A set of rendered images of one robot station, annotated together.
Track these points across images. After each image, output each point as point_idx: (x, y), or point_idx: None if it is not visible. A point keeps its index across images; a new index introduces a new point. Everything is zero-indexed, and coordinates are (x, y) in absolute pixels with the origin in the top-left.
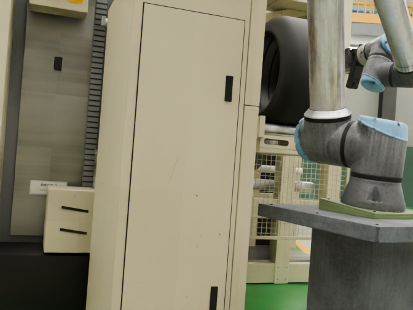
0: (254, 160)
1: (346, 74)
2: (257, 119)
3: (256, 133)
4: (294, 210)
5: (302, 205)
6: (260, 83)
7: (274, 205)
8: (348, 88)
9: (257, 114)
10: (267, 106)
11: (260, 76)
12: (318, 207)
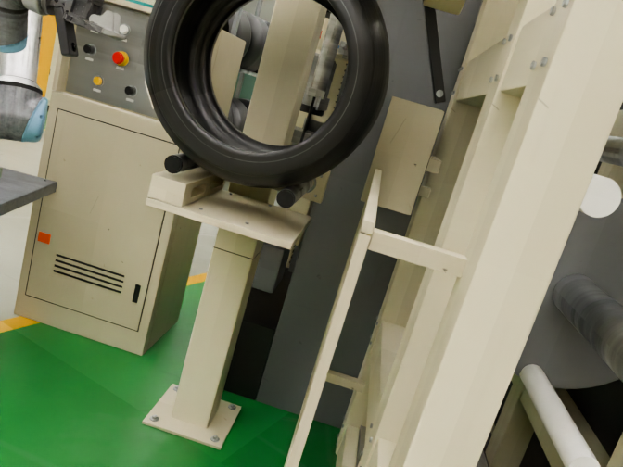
0: (44, 133)
1: (99, 32)
2: (50, 100)
3: (48, 111)
4: (5, 168)
5: (31, 188)
6: (55, 70)
7: (42, 180)
8: (71, 56)
9: (51, 96)
10: (232, 123)
11: (56, 65)
12: (8, 183)
